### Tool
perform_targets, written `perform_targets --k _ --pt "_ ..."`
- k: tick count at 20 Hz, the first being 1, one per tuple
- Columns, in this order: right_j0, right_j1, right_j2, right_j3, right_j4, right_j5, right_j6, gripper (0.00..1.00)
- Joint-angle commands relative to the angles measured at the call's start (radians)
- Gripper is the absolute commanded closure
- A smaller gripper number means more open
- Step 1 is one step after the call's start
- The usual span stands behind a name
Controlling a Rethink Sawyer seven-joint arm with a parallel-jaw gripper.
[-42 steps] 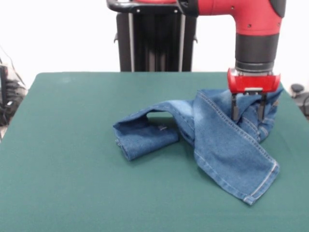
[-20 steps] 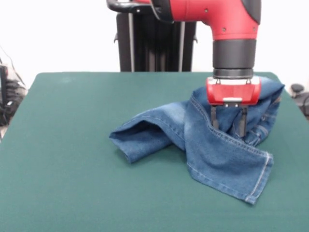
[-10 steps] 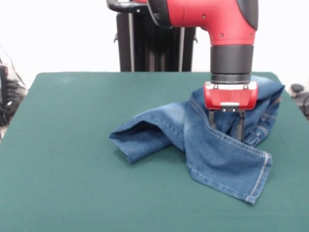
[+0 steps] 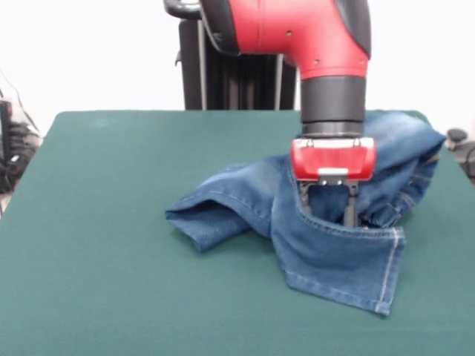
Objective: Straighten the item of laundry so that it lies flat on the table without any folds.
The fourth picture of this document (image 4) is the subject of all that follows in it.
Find dark green table cloth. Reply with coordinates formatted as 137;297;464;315
0;109;475;356

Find blue denim jeans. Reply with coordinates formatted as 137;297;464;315
165;111;448;317

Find black equipment box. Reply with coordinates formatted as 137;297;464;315
0;99;12;164

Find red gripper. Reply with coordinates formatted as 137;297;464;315
290;139;379;228

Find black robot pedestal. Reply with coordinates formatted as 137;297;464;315
165;0;302;111

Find black cable bundle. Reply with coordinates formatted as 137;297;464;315
0;122;41;194

